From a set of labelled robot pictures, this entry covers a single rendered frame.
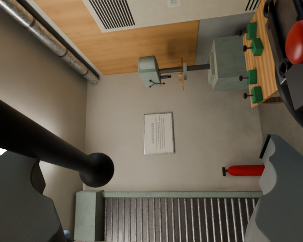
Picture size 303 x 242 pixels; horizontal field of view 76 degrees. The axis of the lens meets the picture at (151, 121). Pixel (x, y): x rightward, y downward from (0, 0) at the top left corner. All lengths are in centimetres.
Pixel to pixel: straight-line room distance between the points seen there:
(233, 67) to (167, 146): 143
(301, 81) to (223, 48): 221
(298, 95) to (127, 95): 313
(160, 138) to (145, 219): 118
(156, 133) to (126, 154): 58
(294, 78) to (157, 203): 289
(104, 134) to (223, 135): 186
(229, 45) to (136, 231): 269
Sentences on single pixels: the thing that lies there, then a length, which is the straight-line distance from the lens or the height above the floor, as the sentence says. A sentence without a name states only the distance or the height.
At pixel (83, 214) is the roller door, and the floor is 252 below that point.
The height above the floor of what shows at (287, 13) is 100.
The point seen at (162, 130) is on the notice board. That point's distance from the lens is 300.
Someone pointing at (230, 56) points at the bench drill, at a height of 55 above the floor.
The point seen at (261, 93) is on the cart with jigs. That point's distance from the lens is 162.
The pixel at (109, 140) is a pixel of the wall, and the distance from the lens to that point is 321.
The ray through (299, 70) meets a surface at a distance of 21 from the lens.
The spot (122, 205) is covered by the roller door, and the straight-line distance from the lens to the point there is 313.
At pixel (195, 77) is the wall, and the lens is 325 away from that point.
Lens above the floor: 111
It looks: 9 degrees up
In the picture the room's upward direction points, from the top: 93 degrees counter-clockwise
